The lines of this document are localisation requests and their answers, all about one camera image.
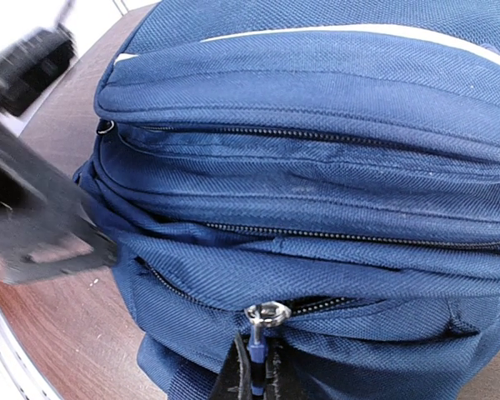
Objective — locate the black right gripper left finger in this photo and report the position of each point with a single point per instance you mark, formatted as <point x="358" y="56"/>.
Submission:
<point x="234" y="382"/>

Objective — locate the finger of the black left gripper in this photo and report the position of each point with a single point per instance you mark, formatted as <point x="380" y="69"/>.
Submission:
<point x="44" y="228"/>

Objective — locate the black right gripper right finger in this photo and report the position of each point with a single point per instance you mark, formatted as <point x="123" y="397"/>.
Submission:
<point x="282" y="380"/>

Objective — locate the navy blue student backpack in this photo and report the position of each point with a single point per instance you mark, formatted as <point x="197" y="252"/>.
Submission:
<point x="321" y="177"/>

